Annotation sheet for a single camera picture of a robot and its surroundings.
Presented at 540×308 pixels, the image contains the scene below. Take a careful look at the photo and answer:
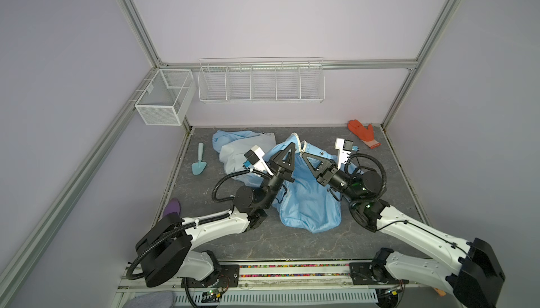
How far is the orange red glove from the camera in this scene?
1.14 m

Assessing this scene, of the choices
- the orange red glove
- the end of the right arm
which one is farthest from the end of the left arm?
the orange red glove

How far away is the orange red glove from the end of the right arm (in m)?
0.62
